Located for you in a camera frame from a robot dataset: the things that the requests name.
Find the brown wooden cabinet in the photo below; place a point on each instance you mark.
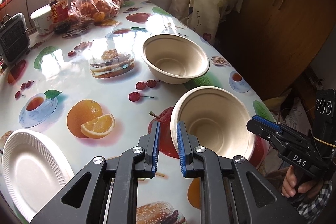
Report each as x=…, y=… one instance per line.
x=275, y=16

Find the grey portable heater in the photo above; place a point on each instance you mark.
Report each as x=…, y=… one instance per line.
x=13, y=40

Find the red label glass jar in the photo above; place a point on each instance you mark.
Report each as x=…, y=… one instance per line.
x=59, y=11

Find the white paper plate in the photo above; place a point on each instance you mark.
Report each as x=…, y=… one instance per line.
x=34, y=174

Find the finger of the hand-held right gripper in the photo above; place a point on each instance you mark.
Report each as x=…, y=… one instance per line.
x=262, y=130
x=267, y=124

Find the person's right forearm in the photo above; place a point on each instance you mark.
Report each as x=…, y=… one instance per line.
x=320, y=203

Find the person's right hand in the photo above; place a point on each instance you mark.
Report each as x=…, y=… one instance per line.
x=288, y=182

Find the white paper cup container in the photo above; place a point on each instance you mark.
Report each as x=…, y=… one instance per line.
x=42, y=22

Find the beige paper bowl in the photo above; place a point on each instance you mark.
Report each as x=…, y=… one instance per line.
x=218, y=121
x=173, y=56

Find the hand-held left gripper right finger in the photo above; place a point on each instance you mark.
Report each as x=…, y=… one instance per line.
x=181, y=150

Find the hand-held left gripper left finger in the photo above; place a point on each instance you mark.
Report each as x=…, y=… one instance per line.
x=156, y=148

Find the pale printed cloth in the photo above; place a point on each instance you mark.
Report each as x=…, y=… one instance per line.
x=294, y=113

